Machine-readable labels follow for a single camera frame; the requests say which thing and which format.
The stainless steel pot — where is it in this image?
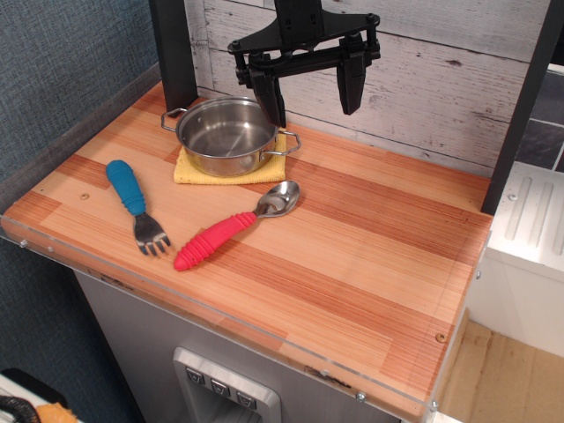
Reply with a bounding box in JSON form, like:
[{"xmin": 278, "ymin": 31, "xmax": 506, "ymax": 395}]
[{"xmin": 160, "ymin": 96, "xmax": 301, "ymax": 177}]

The dark right post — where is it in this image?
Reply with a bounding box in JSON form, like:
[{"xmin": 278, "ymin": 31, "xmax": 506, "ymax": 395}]
[{"xmin": 481, "ymin": 0, "xmax": 563, "ymax": 215}]

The white toy sink unit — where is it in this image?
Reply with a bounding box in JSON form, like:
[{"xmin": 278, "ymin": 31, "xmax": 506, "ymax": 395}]
[{"xmin": 464, "ymin": 63, "xmax": 564, "ymax": 358}]

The yellow cloth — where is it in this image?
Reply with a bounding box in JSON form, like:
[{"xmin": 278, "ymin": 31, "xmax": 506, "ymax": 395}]
[{"xmin": 174, "ymin": 133, "xmax": 300, "ymax": 185}]

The blue handled metal fork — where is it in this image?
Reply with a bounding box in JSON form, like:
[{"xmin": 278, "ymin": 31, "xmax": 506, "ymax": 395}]
[{"xmin": 106, "ymin": 160, "xmax": 171, "ymax": 256}]

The red handled metal spoon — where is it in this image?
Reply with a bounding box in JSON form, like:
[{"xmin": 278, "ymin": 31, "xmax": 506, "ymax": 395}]
[{"xmin": 174, "ymin": 181, "xmax": 301, "ymax": 271}]

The orange black object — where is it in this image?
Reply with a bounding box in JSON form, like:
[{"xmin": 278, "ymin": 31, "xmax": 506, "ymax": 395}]
[{"xmin": 1, "ymin": 396, "xmax": 79, "ymax": 423}]

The dark post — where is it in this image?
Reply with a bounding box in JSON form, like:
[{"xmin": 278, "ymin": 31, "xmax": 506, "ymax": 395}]
[
  {"xmin": 481, "ymin": 0, "xmax": 563, "ymax": 215},
  {"xmin": 149, "ymin": 0, "xmax": 198, "ymax": 111}
]

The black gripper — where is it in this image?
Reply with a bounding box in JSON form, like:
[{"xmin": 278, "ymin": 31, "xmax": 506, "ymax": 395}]
[{"xmin": 228, "ymin": 1, "xmax": 380, "ymax": 128}]

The dark left post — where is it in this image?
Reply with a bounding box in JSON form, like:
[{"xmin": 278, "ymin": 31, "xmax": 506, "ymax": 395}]
[{"xmin": 149, "ymin": 0, "xmax": 198, "ymax": 111}]

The silver dispenser panel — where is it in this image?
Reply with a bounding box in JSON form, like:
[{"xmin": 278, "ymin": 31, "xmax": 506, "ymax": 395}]
[{"xmin": 173, "ymin": 347, "xmax": 282, "ymax": 422}]

